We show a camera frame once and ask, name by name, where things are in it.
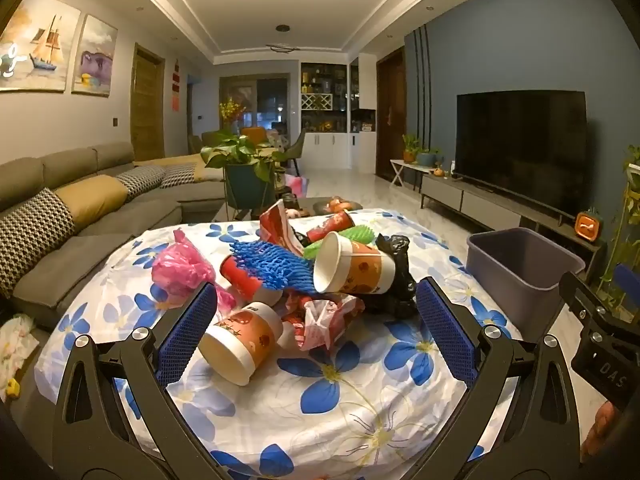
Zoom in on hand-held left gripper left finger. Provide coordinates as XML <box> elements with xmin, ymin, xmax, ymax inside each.
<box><xmin>52</xmin><ymin>282</ymin><xmax>221</xmax><ymax>480</ymax></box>

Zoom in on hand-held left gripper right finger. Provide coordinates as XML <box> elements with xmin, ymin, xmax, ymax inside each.
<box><xmin>415</xmin><ymin>276</ymin><xmax>591</xmax><ymax>480</ymax></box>

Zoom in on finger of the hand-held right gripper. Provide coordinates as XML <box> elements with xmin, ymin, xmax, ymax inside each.
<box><xmin>559</xmin><ymin>270</ymin><xmax>607</xmax><ymax>332</ymax></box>
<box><xmin>614</xmin><ymin>263</ymin><xmax>640</xmax><ymax>306</ymax></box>

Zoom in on orange white paper cup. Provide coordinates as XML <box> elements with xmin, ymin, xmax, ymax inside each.
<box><xmin>197</xmin><ymin>302</ymin><xmax>286</xmax><ymax>386</ymax></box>
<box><xmin>312</xmin><ymin>232</ymin><xmax>397</xmax><ymax>295</ymax></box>

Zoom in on pink plastic bag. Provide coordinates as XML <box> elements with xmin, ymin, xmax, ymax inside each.
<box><xmin>151</xmin><ymin>229</ymin><xmax>236</xmax><ymax>312</ymax></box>

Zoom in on grey plastic bin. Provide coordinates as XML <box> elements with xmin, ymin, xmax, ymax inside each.
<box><xmin>466</xmin><ymin>227</ymin><xmax>587</xmax><ymax>341</ymax></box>

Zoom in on plain red paper cup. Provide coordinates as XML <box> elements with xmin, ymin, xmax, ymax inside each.
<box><xmin>220</xmin><ymin>254</ymin><xmax>267</xmax><ymax>304</ymax></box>

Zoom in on black plastic bag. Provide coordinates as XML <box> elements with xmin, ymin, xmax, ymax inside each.
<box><xmin>360</xmin><ymin>234</ymin><xmax>420</xmax><ymax>319</ymax></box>

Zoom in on blue foam net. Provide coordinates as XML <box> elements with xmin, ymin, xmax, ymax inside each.
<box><xmin>229</xmin><ymin>239</ymin><xmax>322</xmax><ymax>295</ymax></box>

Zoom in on red white plastic bag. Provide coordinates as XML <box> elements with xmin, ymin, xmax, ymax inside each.
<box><xmin>282</xmin><ymin>292</ymin><xmax>366</xmax><ymax>352</ymax></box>

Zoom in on green foam net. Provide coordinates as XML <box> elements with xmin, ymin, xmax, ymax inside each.
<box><xmin>300</xmin><ymin>225</ymin><xmax>376</xmax><ymax>261</ymax></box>

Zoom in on red white paper bag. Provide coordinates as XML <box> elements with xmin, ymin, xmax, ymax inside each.
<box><xmin>259</xmin><ymin>199</ymin><xmax>304</xmax><ymax>254</ymax></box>

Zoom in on red yellow-rimmed paper cup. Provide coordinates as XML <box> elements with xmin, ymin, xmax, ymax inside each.
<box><xmin>306</xmin><ymin>210</ymin><xmax>357</xmax><ymax>246</ymax></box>

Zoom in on person's right hand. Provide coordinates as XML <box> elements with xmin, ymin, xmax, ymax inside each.
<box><xmin>585</xmin><ymin>400</ymin><xmax>623</xmax><ymax>467</ymax></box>

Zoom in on small orange radio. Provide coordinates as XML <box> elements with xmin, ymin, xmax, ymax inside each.
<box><xmin>575</xmin><ymin>211</ymin><xmax>602</xmax><ymax>244</ymax></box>

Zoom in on trailing plant on gold stand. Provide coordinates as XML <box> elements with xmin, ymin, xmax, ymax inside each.
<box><xmin>599</xmin><ymin>145</ymin><xmax>640</xmax><ymax>286</ymax></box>

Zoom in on grey sofa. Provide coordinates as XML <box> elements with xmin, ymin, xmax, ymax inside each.
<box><xmin>0</xmin><ymin>141</ymin><xmax>227</xmax><ymax>331</ymax></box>

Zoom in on grey television cabinet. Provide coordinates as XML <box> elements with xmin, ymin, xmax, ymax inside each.
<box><xmin>420</xmin><ymin>172</ymin><xmax>608</xmax><ymax>271</ymax></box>

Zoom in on blue floral bedsheet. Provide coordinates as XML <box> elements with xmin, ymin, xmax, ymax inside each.
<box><xmin>35</xmin><ymin>207</ymin><xmax>526</xmax><ymax>480</ymax></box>

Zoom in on small houndstooth cushion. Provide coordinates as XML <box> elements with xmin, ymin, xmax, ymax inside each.
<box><xmin>160</xmin><ymin>162</ymin><xmax>199</xmax><ymax>189</ymax></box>
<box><xmin>116</xmin><ymin>165</ymin><xmax>167</xmax><ymax>201</ymax></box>

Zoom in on potted plant in teal pot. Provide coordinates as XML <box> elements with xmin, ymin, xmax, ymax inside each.
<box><xmin>200</xmin><ymin>130</ymin><xmax>292</xmax><ymax>211</ymax></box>

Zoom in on yellow cushion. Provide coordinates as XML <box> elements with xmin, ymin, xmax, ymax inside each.
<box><xmin>55</xmin><ymin>175</ymin><xmax>130</xmax><ymax>231</ymax></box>

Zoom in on black television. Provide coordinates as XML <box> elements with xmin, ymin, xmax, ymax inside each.
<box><xmin>455</xmin><ymin>90</ymin><xmax>589</xmax><ymax>211</ymax></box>

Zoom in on white floral cloth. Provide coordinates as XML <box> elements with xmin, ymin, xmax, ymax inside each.
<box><xmin>0</xmin><ymin>312</ymin><xmax>41</xmax><ymax>382</ymax></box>

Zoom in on white folding side table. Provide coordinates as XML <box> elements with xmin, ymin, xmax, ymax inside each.
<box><xmin>390</xmin><ymin>159</ymin><xmax>427</xmax><ymax>191</ymax></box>

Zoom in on dark coffee table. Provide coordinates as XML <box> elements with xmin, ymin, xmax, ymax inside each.
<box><xmin>280</xmin><ymin>194</ymin><xmax>367</xmax><ymax>218</ymax></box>

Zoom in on large houndstooth cushion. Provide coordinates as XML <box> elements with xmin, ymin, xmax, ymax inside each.
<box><xmin>0</xmin><ymin>187</ymin><xmax>76</xmax><ymax>297</ymax></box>

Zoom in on grey green dining chair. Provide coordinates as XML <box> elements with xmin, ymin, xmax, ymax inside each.
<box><xmin>287</xmin><ymin>129</ymin><xmax>307</xmax><ymax>171</ymax></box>

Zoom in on white display cabinet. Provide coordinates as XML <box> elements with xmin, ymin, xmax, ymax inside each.
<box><xmin>300</xmin><ymin>55</ymin><xmax>378</xmax><ymax>171</ymax></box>

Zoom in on dark wooden door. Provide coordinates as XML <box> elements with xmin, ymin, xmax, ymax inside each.
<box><xmin>376</xmin><ymin>46</ymin><xmax>407</xmax><ymax>181</ymax></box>

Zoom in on yellow flowers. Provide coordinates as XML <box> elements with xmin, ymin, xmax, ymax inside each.
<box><xmin>219</xmin><ymin>97</ymin><xmax>247</xmax><ymax>124</ymax></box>

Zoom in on light wooden door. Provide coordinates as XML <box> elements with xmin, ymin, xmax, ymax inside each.
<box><xmin>131</xmin><ymin>42</ymin><xmax>166</xmax><ymax>161</ymax></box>

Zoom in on sliding glass door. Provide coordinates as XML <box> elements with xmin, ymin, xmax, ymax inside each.
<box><xmin>220</xmin><ymin>75</ymin><xmax>301</xmax><ymax>134</ymax></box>

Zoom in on purple painting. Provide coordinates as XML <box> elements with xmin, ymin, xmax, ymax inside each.
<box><xmin>71</xmin><ymin>14</ymin><xmax>119</xmax><ymax>96</ymax></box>

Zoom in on sailboat painting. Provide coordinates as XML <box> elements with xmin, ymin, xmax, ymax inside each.
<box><xmin>0</xmin><ymin>0</ymin><xmax>82</xmax><ymax>93</ymax></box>

